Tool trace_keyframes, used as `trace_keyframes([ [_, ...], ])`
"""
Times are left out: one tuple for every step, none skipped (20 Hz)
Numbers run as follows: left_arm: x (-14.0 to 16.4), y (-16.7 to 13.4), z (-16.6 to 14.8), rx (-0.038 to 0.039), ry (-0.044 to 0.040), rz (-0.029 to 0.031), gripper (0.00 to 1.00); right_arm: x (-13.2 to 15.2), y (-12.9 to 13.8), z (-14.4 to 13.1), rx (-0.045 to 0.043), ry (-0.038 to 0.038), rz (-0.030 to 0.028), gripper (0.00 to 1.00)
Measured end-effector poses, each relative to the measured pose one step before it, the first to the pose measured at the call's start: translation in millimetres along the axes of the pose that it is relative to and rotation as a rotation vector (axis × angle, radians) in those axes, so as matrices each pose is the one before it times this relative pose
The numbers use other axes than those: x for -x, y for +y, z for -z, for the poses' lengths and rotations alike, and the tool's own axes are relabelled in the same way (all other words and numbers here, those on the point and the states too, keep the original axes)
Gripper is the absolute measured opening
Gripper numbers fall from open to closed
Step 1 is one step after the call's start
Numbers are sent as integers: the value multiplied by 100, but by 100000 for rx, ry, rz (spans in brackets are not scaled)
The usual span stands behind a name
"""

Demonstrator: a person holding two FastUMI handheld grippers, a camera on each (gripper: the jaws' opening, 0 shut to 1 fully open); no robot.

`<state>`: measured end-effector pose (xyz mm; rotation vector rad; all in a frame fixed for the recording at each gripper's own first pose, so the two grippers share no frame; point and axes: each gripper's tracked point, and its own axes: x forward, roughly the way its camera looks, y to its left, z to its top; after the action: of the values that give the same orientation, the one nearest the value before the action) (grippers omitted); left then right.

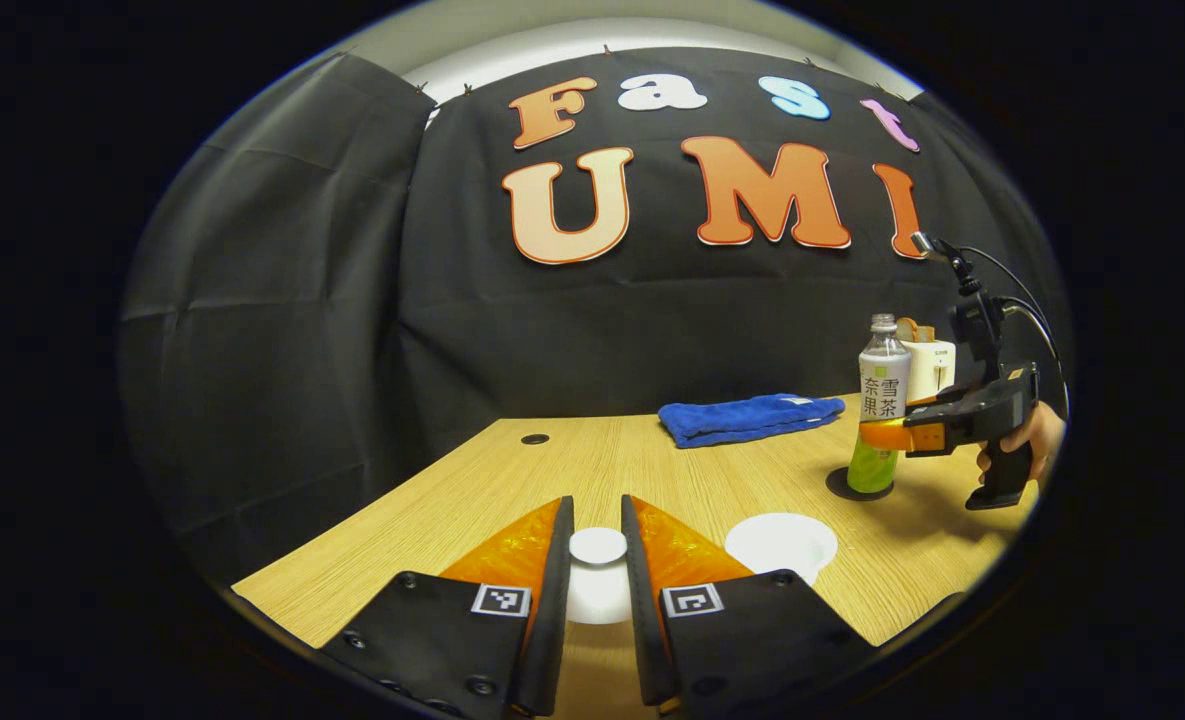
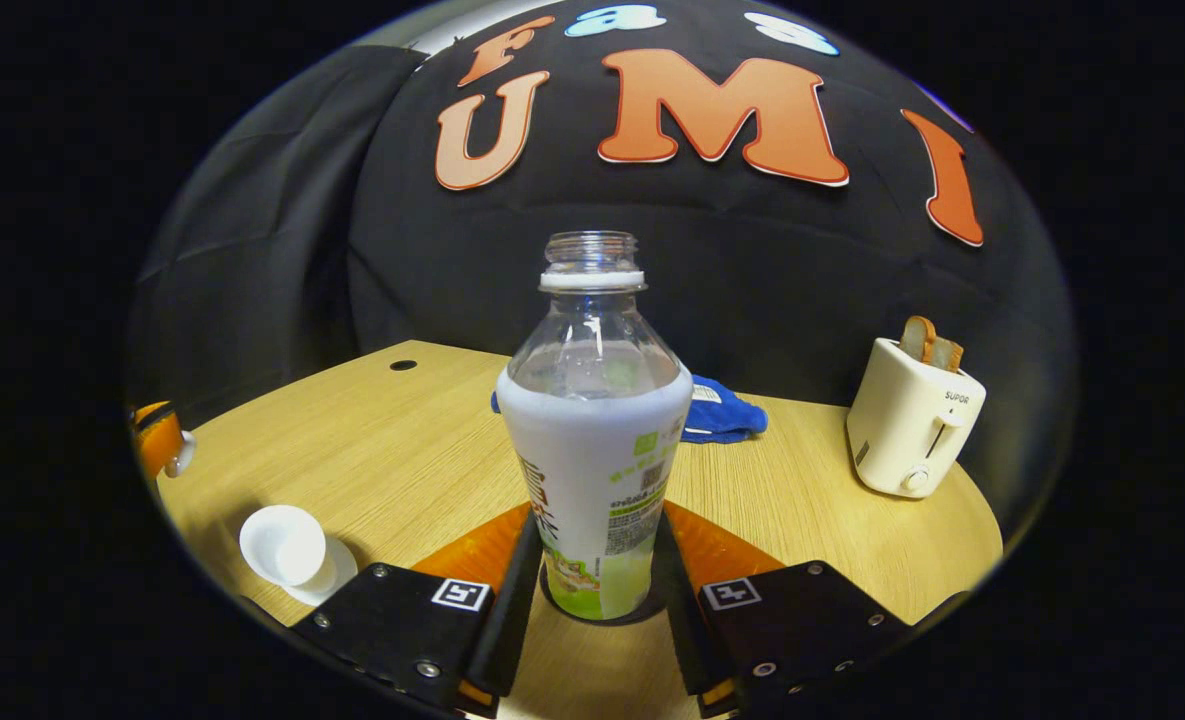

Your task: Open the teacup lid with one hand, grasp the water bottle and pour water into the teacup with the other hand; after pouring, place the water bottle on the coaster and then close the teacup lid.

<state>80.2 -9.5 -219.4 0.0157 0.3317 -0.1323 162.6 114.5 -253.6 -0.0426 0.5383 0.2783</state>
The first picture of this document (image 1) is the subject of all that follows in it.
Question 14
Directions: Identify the white teacup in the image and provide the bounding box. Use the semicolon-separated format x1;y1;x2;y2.
725;513;840;586

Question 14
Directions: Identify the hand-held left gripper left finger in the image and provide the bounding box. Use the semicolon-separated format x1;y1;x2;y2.
322;496;576;717

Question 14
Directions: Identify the dark round coaster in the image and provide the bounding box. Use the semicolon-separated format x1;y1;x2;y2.
825;465;896;502

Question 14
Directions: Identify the black backdrop cloth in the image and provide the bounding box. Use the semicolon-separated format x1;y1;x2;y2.
117;45;1073;586

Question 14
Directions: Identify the black cable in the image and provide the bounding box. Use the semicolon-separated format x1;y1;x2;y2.
957;245;1068;416

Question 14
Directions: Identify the white toaster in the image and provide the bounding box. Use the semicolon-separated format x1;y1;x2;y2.
897;330;957;406

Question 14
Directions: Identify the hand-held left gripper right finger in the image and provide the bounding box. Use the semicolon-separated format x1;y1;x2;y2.
620;494;878;713

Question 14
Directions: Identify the blue towel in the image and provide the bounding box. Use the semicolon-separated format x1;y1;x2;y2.
658;393;846;449

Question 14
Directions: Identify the clear green-bottomed water bottle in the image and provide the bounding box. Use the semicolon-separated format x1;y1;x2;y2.
845;313;913;495

